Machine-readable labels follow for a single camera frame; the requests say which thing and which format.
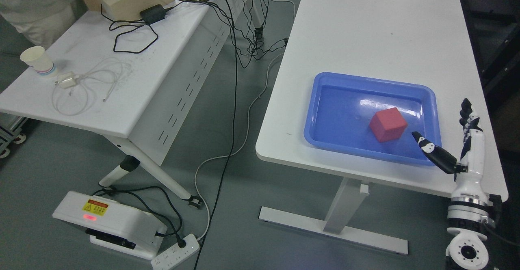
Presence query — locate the white grey cable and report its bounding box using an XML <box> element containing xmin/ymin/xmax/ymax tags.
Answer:
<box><xmin>194</xmin><ymin>0</ymin><xmax>296</xmax><ymax>240</ymax></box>

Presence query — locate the pink red block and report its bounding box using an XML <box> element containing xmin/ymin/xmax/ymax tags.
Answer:
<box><xmin>369</xmin><ymin>107</ymin><xmax>408</xmax><ymax>143</ymax></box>

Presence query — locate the white charger with cable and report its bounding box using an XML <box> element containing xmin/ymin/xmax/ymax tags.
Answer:
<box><xmin>50</xmin><ymin>57</ymin><xmax>131</xmax><ymax>117</ymax></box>

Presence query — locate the black power adapter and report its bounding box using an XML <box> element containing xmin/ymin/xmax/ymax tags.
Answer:
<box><xmin>139</xmin><ymin>5</ymin><xmax>167</xmax><ymax>25</ymax></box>

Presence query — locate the person in beige clothes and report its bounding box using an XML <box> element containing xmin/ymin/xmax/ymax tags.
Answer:
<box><xmin>0</xmin><ymin>0</ymin><xmax>87</xmax><ymax>49</ymax></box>

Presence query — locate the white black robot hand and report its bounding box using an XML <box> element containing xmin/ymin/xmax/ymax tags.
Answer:
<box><xmin>411</xmin><ymin>98</ymin><xmax>489</xmax><ymax>205</ymax></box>

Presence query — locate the white folding desk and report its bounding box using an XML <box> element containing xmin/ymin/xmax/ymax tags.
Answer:
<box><xmin>1</xmin><ymin>0</ymin><xmax>244</xmax><ymax>207</ymax></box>

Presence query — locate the white power strip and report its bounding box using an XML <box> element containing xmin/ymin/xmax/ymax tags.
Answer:
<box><xmin>151</xmin><ymin>233</ymin><xmax>200</xmax><ymax>270</ymax></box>

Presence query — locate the blue plastic tray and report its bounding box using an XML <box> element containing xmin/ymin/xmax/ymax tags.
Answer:
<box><xmin>304</xmin><ymin>72</ymin><xmax>442</xmax><ymax>166</ymax></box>

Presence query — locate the white box device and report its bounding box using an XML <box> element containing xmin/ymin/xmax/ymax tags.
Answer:
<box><xmin>52</xmin><ymin>192</ymin><xmax>167</xmax><ymax>259</ymax></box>

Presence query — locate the paper cup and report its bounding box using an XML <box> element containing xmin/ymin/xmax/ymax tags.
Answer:
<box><xmin>19</xmin><ymin>46</ymin><xmax>58</xmax><ymax>78</ymax></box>

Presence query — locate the white table with T-foot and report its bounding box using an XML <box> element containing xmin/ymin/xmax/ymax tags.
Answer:
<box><xmin>255</xmin><ymin>0</ymin><xmax>509</xmax><ymax>255</ymax></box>

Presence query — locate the black metal shelf rack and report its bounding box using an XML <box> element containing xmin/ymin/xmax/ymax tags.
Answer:
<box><xmin>460</xmin><ymin>0</ymin><xmax>520</xmax><ymax>270</ymax></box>

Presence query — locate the black power cable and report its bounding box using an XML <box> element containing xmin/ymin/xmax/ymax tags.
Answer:
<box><xmin>194</xmin><ymin>0</ymin><xmax>244</xmax><ymax>270</ymax></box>

